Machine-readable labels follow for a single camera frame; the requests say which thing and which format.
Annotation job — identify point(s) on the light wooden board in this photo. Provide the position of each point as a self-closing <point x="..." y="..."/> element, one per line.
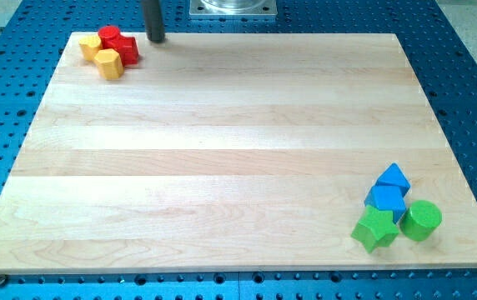
<point x="224" y="152"/>

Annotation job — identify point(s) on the yellow hexagon block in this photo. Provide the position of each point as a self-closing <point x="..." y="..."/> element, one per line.
<point x="109" y="64"/>

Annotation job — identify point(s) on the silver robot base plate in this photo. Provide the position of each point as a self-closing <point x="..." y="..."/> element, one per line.
<point x="232" y="8"/>

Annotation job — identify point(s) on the blue perforated metal table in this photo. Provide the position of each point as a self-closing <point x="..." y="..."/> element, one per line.
<point x="32" y="39"/>

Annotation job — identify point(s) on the green star block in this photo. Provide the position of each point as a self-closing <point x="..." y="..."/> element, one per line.
<point x="375" y="228"/>

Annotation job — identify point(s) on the blue triangle block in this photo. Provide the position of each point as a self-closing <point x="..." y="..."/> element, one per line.
<point x="394" y="176"/>

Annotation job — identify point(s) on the red star-shaped block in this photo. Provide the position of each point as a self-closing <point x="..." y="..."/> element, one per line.
<point x="127" y="48"/>

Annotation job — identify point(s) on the yellow heart block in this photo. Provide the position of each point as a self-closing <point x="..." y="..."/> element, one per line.
<point x="90" y="45"/>

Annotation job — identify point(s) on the blue cube block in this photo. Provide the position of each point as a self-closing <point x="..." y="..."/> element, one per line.
<point x="387" y="198"/>

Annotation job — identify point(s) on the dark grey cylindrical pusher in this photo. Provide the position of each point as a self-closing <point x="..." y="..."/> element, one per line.
<point x="153" y="20"/>

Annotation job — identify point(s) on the green cylinder block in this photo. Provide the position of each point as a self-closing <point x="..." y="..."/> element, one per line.
<point x="420" y="220"/>

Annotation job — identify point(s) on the red cylinder block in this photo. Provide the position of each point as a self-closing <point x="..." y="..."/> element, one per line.
<point x="109" y="36"/>

